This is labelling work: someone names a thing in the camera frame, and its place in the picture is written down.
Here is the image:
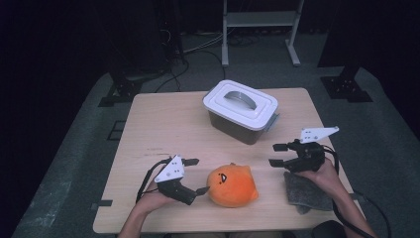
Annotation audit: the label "black chair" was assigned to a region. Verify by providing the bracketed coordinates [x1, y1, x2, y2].
[311, 220, 346, 238]

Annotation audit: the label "right hand-held gripper cable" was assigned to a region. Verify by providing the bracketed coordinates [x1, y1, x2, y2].
[321, 144, 375, 238]

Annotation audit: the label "white metal stand frame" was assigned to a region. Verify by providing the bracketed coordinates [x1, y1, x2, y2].
[221, 0, 305, 67]

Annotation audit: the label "white box lid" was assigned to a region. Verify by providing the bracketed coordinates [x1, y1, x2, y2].
[202, 79, 279, 132]

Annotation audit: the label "person's right hand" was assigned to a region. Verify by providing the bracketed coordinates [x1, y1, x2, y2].
[295, 158, 346, 199]

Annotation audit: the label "black floor cable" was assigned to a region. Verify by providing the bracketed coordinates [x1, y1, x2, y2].
[355, 189, 392, 238]
[154, 59, 191, 93]
[192, 49, 229, 82]

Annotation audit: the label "person's left hand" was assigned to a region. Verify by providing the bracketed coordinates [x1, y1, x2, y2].
[135, 182, 176, 216]

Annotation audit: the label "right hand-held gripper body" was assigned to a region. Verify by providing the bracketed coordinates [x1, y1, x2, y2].
[285, 126, 340, 174]

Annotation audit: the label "grey fluffy cloth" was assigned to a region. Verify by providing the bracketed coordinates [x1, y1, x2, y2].
[283, 171, 335, 215]

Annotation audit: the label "left hand-held gripper cable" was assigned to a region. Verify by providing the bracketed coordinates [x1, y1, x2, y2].
[135, 158, 174, 204]

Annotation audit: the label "black equipment rack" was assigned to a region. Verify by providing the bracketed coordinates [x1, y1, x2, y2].
[157, 0, 186, 65]

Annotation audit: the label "hand-held gripper cable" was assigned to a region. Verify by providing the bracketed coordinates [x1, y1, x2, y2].
[135, 158, 174, 204]
[321, 144, 375, 238]

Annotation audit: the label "orange plush toy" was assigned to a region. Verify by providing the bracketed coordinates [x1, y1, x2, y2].
[206, 163, 260, 208]

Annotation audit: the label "black stand base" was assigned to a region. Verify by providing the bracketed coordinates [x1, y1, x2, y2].
[97, 70, 166, 108]
[318, 63, 374, 103]

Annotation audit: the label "clear plastic storage box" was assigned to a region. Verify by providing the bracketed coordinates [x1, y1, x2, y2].
[207, 110, 280, 146]

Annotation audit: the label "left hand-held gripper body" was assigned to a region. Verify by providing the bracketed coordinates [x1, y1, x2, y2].
[154, 154, 199, 206]

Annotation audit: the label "white floor cables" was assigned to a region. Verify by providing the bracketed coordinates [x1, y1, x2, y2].
[182, 33, 226, 55]

